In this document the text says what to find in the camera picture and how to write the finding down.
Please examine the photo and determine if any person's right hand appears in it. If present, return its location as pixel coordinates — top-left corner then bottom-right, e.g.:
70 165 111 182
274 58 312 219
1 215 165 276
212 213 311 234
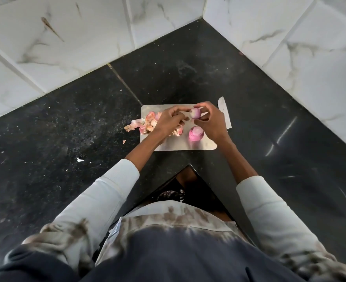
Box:
193 101 232 145

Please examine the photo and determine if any steel cutting board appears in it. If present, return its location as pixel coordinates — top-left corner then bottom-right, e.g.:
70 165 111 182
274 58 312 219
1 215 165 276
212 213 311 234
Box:
139 104 218 152

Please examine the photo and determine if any person's left hand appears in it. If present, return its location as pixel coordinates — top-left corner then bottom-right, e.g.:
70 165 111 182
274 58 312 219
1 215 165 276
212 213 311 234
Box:
153 106 191 139

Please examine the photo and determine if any person's left forearm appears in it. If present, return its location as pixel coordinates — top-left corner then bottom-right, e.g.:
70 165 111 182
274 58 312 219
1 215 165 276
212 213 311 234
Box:
124 133 162 174

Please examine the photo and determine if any pile of onion peels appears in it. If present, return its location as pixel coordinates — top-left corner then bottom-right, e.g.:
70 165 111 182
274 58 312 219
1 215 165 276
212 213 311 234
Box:
124 111 184 137

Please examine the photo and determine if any large peeled pink onion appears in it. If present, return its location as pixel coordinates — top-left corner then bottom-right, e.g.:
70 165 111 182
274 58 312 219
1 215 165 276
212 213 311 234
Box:
188 126 205 142

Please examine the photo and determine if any white blade knife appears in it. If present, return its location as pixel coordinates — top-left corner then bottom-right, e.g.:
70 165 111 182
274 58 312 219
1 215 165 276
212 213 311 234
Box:
217 96 232 130

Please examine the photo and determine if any black plastic bag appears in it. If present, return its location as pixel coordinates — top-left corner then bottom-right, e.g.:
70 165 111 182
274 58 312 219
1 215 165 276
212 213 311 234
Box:
157 188 187 203

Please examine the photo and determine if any person's right forearm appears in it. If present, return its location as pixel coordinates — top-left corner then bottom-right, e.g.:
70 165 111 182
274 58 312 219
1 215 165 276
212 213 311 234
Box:
218 137 259 184

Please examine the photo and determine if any tie-dye long-sleeve shirt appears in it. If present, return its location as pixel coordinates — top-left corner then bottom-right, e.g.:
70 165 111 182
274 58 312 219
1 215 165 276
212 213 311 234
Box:
0 159 346 282

